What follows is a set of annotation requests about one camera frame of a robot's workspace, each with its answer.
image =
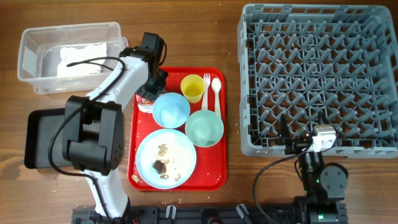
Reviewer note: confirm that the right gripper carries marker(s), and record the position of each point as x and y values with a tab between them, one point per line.
294	144

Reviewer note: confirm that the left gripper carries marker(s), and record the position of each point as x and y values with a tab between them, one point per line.
151	94

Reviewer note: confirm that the red serving tray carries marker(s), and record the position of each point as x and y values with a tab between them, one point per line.
210	172

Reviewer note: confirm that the light blue bowl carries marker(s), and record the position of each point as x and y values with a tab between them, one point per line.
171	110

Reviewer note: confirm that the white plastic fork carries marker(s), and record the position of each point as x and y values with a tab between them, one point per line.
207	80

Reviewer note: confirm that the white plastic spoon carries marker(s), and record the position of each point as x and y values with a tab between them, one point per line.
216	87

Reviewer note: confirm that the mint green bowl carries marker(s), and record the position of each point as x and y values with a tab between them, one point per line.
204	128

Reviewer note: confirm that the grey dishwasher rack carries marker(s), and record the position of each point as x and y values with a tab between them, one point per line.
299	60

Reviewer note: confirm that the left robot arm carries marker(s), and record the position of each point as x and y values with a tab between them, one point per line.
93	131

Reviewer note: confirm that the clear plastic bin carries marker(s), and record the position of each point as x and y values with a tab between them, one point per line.
39	55

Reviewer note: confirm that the light blue plate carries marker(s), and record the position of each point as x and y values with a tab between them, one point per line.
175	150

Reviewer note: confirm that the white napkin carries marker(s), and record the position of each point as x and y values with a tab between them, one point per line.
73	54

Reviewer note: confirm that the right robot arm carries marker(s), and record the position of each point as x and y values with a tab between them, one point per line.
324	184

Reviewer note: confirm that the dark food scrap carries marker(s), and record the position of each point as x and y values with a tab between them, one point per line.
159	167

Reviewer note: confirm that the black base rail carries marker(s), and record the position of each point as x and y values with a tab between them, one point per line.
203	215

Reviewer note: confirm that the black tray bin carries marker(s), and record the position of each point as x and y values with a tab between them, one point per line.
41	126

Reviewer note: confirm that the yellow plastic cup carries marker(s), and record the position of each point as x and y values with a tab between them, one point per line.
192	87

